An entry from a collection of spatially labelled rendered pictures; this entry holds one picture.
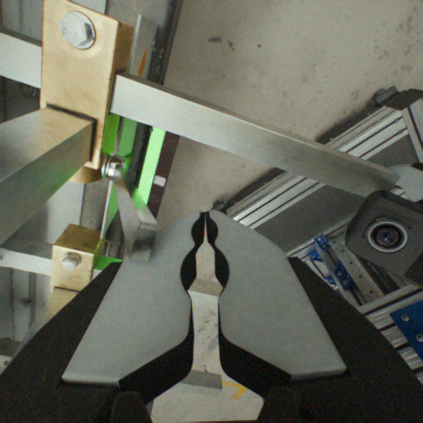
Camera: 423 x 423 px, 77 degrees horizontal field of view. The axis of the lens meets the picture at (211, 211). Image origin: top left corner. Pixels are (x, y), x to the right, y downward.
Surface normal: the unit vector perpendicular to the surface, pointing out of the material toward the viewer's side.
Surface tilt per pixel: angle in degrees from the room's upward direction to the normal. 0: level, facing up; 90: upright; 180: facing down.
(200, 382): 90
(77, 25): 0
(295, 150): 0
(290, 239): 0
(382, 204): 33
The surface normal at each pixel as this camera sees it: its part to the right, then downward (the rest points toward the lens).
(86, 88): 0.03, 0.51
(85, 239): 0.33, -0.82
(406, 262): -0.49, 0.27
